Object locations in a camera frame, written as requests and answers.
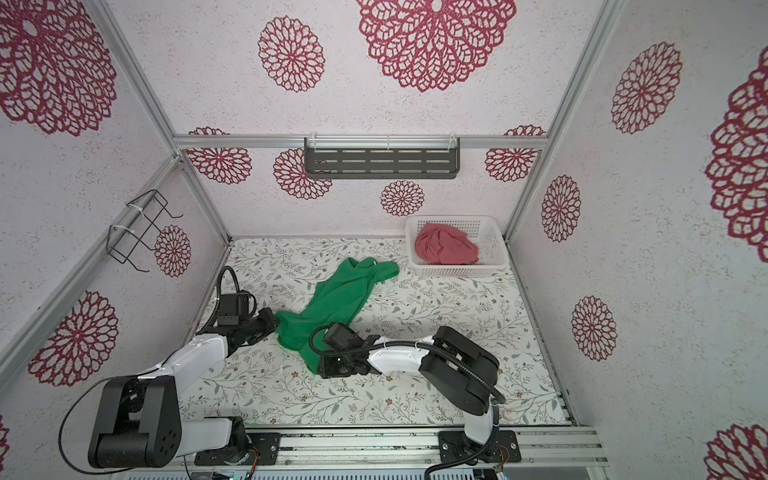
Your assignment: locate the green tank top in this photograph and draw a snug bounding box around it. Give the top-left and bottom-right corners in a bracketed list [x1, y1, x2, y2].
[276, 257, 399, 374]

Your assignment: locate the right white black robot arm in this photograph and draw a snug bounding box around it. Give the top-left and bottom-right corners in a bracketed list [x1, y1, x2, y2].
[308, 322, 506, 445]

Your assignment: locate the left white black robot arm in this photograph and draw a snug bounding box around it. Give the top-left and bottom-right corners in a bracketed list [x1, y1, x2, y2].
[87, 308, 279, 469]

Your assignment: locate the pink tank top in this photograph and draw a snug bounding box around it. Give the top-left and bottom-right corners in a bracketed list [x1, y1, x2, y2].
[414, 223, 479, 265]

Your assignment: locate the white plastic basket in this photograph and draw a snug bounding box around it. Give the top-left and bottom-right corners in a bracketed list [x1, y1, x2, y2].
[405, 215, 510, 278]

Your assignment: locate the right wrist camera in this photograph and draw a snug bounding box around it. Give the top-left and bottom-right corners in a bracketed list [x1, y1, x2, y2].
[322, 323, 362, 352]

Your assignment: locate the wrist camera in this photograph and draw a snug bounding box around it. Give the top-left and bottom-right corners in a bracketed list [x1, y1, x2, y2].
[322, 323, 362, 352]
[215, 291, 252, 327]

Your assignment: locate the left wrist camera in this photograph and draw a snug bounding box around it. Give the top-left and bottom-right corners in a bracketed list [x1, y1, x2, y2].
[215, 291, 252, 327]

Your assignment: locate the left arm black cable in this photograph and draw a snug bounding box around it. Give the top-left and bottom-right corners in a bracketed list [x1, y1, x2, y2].
[57, 265, 259, 476]

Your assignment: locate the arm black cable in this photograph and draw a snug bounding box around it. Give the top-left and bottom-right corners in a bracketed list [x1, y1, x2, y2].
[307, 323, 508, 480]
[57, 265, 259, 476]

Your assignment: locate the aluminium mounting rail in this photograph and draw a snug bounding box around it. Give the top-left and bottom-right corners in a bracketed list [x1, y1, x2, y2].
[106, 425, 610, 472]

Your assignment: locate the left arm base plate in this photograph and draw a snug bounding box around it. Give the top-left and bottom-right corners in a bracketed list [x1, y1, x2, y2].
[193, 432, 281, 467]

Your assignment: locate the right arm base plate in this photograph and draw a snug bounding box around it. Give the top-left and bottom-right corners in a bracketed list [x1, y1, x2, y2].
[437, 430, 523, 465]

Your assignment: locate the black wire wall rack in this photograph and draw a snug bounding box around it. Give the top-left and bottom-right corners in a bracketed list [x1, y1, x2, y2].
[105, 189, 183, 273]

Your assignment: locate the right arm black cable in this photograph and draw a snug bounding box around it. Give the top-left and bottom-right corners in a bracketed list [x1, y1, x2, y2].
[307, 323, 508, 480]

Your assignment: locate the grey slotted wall shelf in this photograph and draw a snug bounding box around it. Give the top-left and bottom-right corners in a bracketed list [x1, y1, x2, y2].
[303, 137, 461, 180]

